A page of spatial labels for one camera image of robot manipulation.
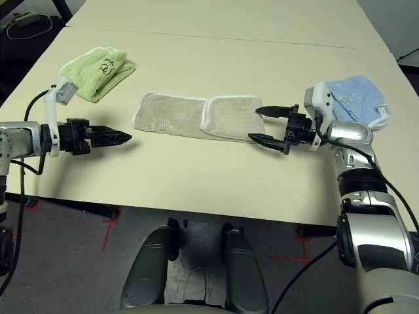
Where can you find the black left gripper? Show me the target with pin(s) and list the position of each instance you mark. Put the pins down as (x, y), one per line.
(73, 137)

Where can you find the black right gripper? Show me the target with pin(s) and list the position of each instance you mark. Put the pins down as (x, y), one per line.
(298, 127)

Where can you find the beige towel with white trim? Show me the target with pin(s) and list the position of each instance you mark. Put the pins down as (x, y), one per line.
(170, 114)

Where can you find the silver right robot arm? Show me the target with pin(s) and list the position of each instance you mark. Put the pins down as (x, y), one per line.
(350, 131)

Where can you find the folded green towel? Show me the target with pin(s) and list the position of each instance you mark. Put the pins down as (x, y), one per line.
(91, 75)

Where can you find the folded blue towel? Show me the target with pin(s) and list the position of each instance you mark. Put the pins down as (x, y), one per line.
(357, 98)

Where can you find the grey power adapter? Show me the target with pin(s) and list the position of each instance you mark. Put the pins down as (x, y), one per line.
(24, 19)

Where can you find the grey right robot leg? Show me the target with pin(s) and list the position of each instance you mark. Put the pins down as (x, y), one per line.
(244, 271)

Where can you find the black tripod bar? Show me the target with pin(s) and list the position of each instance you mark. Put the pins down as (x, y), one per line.
(409, 54)

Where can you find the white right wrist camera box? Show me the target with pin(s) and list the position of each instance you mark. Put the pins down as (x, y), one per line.
(319, 98)

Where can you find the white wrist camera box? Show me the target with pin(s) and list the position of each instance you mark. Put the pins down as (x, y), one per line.
(67, 93)
(319, 98)

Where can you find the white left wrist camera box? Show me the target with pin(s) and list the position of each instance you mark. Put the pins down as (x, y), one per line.
(67, 93)

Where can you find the side table with black frame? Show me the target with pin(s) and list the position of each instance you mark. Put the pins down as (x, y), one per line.
(63, 8)

